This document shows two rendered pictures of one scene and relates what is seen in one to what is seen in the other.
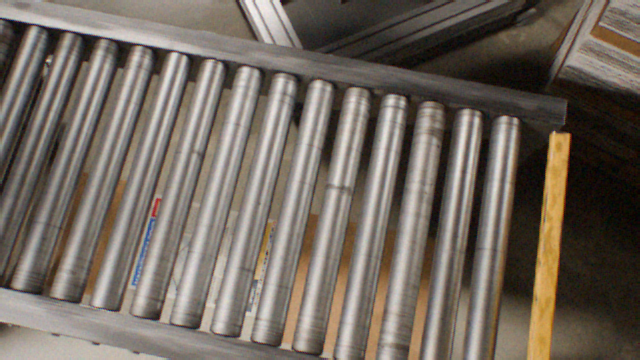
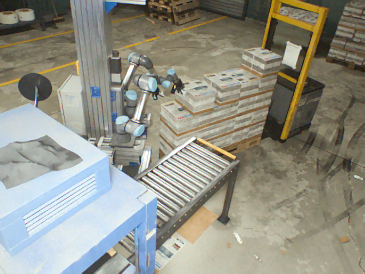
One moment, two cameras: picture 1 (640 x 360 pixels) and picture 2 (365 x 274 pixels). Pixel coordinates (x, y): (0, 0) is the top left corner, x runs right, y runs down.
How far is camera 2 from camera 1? 2.10 m
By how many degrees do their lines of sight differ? 49
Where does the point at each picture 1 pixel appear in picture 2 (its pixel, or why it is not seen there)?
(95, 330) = (194, 201)
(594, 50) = (179, 138)
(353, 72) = (170, 154)
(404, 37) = not seen: hidden behind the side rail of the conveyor
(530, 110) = (191, 140)
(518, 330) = (217, 196)
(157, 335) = (201, 193)
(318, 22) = not seen: hidden behind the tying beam
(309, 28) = not seen: hidden behind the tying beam
